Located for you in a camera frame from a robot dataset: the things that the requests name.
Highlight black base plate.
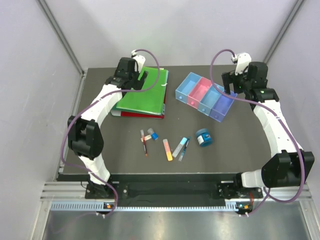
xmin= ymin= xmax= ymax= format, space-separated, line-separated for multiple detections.
xmin=84 ymin=181 xmax=264 ymax=201

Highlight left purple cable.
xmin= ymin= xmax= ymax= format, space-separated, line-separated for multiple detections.
xmin=60 ymin=48 xmax=161 ymax=218

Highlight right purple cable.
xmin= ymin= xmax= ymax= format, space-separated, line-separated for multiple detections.
xmin=210 ymin=48 xmax=307 ymax=218

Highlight purple cable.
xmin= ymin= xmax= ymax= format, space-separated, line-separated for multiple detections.
xmin=60 ymin=48 xmax=161 ymax=218
xmin=210 ymin=48 xmax=307 ymax=218

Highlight blue round tape dispenser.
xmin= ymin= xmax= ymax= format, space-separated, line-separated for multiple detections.
xmin=195 ymin=128 xmax=213 ymax=147

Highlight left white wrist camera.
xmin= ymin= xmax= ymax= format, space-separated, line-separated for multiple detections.
xmin=131 ymin=50 xmax=146 ymax=73

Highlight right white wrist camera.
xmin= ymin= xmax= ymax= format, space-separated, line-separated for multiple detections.
xmin=231 ymin=52 xmax=252 ymax=76

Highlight teal blue bin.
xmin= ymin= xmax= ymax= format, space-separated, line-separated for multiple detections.
xmin=197 ymin=86 xmax=221 ymax=116

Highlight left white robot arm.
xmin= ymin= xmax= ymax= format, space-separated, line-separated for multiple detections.
xmin=68 ymin=55 xmax=147 ymax=199

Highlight orange highlighter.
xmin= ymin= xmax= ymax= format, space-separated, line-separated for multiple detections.
xmin=163 ymin=139 xmax=173 ymax=162

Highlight light blue bin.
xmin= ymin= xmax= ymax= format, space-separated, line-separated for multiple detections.
xmin=175 ymin=72 xmax=201 ymax=104

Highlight white eraser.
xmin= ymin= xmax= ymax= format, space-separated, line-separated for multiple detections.
xmin=140 ymin=134 xmax=152 ymax=142

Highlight small blue capped bottle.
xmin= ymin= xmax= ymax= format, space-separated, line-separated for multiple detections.
xmin=147 ymin=128 xmax=159 ymax=141

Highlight blue pen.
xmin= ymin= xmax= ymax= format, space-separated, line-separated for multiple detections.
xmin=178 ymin=137 xmax=191 ymax=162

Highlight green folder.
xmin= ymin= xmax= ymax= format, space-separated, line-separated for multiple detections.
xmin=113 ymin=66 xmax=169 ymax=116

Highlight red pen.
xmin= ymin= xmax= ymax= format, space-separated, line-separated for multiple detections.
xmin=140 ymin=129 xmax=148 ymax=157

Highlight grey slotted cable duct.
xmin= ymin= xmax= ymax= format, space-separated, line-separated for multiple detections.
xmin=50 ymin=201 xmax=249 ymax=212

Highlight pink bin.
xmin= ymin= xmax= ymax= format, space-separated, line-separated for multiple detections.
xmin=187 ymin=77 xmax=212 ymax=109

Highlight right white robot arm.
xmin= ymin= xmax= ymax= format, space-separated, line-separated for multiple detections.
xmin=221 ymin=61 xmax=315 ymax=198

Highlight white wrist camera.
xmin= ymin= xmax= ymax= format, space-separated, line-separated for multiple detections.
xmin=131 ymin=50 xmax=146 ymax=73
xmin=231 ymin=52 xmax=252 ymax=76

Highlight red folder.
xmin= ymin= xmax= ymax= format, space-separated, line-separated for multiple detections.
xmin=110 ymin=110 xmax=165 ymax=119

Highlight light blue highlighter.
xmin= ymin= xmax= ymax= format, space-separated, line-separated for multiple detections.
xmin=172 ymin=137 xmax=188 ymax=158

